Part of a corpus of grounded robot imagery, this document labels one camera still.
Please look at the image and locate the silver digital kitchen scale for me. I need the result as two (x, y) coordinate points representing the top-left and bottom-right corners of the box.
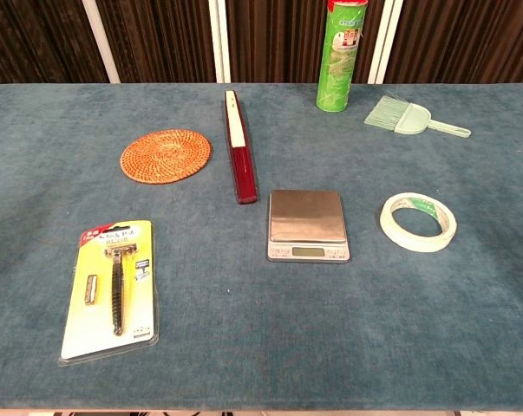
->
(267, 189), (352, 264)

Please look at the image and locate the yellow razor blister pack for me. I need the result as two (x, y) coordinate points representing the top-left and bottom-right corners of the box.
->
(56, 219), (160, 367)

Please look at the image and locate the green cylindrical can red lid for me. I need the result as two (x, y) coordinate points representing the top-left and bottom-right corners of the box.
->
(316, 0), (369, 114)

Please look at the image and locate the teal table cloth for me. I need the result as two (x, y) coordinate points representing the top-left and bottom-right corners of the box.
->
(0, 82), (523, 412)

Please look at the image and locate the round woven rattan coaster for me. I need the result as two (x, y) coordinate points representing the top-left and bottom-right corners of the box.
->
(119, 128), (213, 185)

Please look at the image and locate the white partition frame post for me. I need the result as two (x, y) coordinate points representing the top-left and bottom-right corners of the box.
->
(367, 0), (404, 85)
(207, 0), (232, 84)
(81, 0), (121, 84)

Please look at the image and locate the white masking tape roll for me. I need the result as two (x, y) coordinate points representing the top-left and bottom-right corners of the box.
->
(379, 192), (458, 253)

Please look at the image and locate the red long narrow box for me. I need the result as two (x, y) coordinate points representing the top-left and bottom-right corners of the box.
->
(224, 89), (259, 205)

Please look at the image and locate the mint green hand brush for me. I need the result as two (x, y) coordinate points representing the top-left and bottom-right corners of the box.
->
(363, 94), (473, 140)

